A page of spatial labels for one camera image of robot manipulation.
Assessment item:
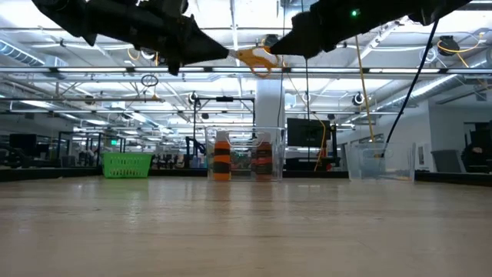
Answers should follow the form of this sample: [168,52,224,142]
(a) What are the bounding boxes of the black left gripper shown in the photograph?
[148,7,231,76]

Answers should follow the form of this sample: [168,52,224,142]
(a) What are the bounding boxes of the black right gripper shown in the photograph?
[269,0,349,58]

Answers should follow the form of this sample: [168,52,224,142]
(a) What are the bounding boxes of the orange scissors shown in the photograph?
[230,45,285,79]

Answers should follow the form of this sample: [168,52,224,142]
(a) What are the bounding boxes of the brown paint bottle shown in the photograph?
[254,132,274,182]

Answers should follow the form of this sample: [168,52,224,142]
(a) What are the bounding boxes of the orange paint bottle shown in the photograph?
[213,130,232,182]

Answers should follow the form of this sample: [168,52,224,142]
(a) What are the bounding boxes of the clear plastic bin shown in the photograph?
[347,141,417,183]
[204,125,288,182]

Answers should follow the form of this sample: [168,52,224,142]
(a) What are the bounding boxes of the green plastic basket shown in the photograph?
[101,152,155,179]

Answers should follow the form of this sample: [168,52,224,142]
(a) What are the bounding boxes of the grey container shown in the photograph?
[430,149,465,174]

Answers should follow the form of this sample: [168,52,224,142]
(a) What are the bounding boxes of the black workstation equipment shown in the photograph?
[460,122,492,175]

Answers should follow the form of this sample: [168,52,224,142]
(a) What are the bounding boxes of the black gantry frame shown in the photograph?
[191,95,258,159]

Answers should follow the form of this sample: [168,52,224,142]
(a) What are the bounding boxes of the yellow cable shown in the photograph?
[354,35,376,144]

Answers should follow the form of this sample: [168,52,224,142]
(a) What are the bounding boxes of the black wall screen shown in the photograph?
[286,117,333,149]

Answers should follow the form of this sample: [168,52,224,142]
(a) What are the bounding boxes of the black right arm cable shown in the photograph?
[382,18,440,159]

